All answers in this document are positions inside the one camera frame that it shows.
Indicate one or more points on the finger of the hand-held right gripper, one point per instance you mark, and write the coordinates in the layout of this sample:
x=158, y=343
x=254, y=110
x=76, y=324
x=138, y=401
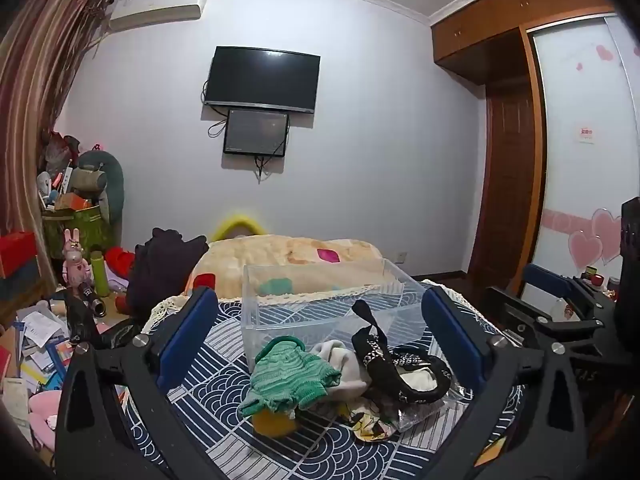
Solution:
x=520, y=312
x=545, y=275

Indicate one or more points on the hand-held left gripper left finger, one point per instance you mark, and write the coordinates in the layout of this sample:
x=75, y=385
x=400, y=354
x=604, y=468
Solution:
x=195, y=332

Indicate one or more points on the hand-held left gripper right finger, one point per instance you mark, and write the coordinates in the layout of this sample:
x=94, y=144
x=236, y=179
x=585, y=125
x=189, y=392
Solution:
x=450, y=337

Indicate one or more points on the black patterned fabric band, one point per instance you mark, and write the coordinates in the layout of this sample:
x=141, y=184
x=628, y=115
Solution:
x=385, y=360

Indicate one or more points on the shiny plastic packet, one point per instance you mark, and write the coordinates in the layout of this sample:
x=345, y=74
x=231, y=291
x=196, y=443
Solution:
x=420, y=412

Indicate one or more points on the green knitted cloth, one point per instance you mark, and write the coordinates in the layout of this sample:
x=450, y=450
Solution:
x=290, y=375

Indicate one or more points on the clear plastic box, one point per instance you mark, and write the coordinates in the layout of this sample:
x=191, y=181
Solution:
x=300, y=310

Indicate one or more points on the white soft cloth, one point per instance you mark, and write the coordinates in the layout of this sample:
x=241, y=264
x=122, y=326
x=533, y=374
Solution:
x=345, y=365

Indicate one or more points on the floral scrunchie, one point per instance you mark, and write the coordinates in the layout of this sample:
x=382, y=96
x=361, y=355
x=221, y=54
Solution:
x=370, y=422

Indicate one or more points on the yellow green sponge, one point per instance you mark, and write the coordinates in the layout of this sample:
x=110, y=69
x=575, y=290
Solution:
x=275, y=422

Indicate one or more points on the cream crochet cloth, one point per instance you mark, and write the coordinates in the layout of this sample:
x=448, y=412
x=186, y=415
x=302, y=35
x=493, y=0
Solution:
x=162, y=310

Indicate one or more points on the red jar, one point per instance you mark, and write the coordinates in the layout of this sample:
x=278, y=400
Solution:
x=595, y=277

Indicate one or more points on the dark purple clothing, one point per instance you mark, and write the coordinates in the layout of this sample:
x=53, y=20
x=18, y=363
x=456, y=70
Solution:
x=160, y=270

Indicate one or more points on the brown wooden door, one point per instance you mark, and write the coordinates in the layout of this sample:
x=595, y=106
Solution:
x=505, y=185

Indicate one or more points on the red plush cloth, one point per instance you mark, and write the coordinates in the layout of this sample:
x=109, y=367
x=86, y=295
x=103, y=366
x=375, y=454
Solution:
x=120, y=260

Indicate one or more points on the green bottle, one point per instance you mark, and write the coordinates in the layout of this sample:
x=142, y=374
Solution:
x=101, y=275

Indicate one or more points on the black metal tube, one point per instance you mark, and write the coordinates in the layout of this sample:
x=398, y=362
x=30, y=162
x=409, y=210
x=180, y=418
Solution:
x=90, y=300

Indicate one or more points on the yellow plush item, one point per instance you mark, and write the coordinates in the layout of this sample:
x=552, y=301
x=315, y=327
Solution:
x=237, y=222

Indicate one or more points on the red white sticker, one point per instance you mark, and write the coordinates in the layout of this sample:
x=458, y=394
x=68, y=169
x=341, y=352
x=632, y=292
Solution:
x=584, y=133

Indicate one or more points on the beige fleece blanket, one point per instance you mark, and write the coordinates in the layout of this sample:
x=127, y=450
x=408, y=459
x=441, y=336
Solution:
x=300, y=260

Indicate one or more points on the pink rabbit toy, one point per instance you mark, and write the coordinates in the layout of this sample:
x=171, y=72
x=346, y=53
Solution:
x=77, y=265

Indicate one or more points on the blue white patterned tablecloth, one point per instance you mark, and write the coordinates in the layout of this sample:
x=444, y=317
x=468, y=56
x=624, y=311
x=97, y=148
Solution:
x=300, y=450

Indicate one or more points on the green storage bag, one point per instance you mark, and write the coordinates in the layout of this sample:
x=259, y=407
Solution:
x=75, y=230

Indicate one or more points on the pile of papers and books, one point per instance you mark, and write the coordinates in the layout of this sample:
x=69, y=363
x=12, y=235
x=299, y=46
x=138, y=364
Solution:
x=35, y=340

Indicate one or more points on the white sliding wardrobe door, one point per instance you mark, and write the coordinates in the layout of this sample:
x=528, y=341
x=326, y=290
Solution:
x=580, y=85

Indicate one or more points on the pink plush slipper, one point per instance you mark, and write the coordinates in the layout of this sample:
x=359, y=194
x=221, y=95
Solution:
x=42, y=415

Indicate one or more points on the grey-green curved pillow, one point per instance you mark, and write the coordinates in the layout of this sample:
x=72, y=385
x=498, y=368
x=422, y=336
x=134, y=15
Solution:
x=112, y=180

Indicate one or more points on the grey box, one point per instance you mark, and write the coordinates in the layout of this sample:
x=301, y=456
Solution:
x=17, y=282

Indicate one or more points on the red box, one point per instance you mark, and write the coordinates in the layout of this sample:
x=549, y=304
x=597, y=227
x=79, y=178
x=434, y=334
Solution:
x=15, y=250

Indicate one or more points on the pile of household clutter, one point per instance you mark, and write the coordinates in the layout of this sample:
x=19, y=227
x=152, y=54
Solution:
x=65, y=180

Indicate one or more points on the wooden overhead cabinet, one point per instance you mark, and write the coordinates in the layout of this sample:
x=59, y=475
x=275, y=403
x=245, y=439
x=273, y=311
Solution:
x=480, y=30

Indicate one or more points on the striped brown curtain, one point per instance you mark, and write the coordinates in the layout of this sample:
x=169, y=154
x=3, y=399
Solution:
x=35, y=100

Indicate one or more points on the white air conditioner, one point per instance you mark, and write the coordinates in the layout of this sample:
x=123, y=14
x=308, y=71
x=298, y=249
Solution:
x=155, y=10

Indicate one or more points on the wall socket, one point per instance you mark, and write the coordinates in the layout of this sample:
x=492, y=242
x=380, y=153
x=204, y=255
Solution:
x=400, y=258

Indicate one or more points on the small black wall monitor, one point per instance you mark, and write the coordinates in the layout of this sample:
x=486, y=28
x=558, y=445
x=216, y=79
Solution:
x=256, y=132

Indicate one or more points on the black wall television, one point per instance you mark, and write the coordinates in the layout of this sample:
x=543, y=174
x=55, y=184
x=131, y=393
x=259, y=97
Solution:
x=262, y=80

